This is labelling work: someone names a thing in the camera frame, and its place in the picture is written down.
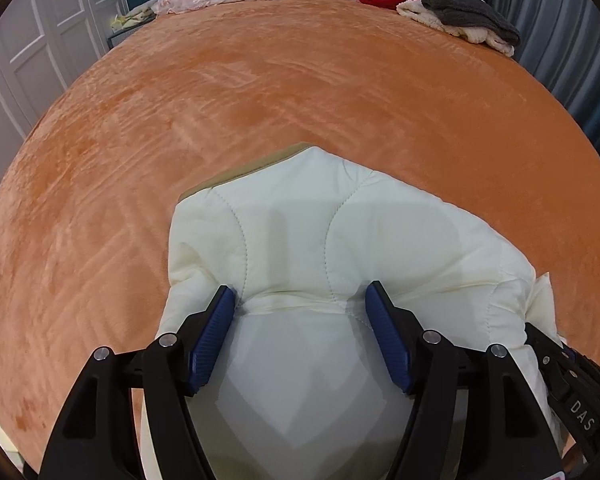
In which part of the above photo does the orange plush blanket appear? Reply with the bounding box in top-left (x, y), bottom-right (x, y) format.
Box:
top-left (0, 0), bottom-right (600, 466)

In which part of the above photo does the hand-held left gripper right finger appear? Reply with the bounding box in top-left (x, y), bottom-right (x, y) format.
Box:
top-left (365, 281), bottom-right (563, 480)

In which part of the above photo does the cream fuzzy garment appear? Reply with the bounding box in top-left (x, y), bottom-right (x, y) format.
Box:
top-left (396, 0), bottom-right (517, 58)

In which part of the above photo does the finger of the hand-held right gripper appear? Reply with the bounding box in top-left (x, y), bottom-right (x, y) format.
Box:
top-left (524, 322), bottom-right (567, 401)

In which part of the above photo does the cream quilted jacket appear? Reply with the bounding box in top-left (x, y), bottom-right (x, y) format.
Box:
top-left (135, 144), bottom-right (570, 480)

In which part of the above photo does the grey knit garment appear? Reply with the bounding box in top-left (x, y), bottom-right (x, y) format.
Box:
top-left (422, 0), bottom-right (522, 47)

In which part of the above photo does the dark nightstand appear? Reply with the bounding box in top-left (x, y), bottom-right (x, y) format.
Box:
top-left (105, 20), bottom-right (148, 50)

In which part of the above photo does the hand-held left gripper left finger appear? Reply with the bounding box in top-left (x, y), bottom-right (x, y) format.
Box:
top-left (41, 285), bottom-right (237, 480)

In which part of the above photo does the white wardrobe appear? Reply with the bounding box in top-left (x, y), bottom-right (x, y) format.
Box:
top-left (0, 0), bottom-right (127, 203)

